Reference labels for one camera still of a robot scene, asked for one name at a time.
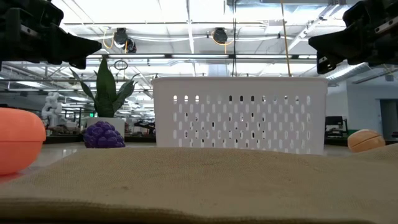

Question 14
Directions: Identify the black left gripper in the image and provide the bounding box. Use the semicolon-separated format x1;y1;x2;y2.
0;0;103;70

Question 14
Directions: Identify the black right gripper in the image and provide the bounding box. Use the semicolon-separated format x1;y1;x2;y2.
308;0;398;75

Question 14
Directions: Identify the purple toy grape bunch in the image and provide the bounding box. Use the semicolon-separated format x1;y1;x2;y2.
82;120;126;149

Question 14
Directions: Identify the orange round toy fruit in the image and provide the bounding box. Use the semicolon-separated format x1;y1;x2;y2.
0;107;47;175

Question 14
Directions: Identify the green snake plant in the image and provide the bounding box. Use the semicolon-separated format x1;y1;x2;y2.
68;57;141;118

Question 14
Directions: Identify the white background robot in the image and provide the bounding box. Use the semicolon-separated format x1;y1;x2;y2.
41;91;65;128

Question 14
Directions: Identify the black computer monitor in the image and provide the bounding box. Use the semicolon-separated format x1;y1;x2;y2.
325;115;349;138

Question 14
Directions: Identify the white perforated plastic basket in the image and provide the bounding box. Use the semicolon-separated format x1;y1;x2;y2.
151;77;329;156

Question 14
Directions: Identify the beige folded cloth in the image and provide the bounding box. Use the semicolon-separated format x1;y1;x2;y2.
0;143;398;224

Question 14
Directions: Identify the black ceiling cable reel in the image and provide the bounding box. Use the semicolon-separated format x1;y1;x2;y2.
211;27;229;45
112;27;137;54

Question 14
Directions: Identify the yellow hanging cable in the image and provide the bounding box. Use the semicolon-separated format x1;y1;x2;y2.
279;0;292;78

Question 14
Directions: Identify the black table frame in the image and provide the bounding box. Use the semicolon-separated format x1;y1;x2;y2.
43;135;398;147

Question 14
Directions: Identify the black hanging cable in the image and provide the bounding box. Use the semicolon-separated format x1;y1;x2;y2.
232;0;238;78

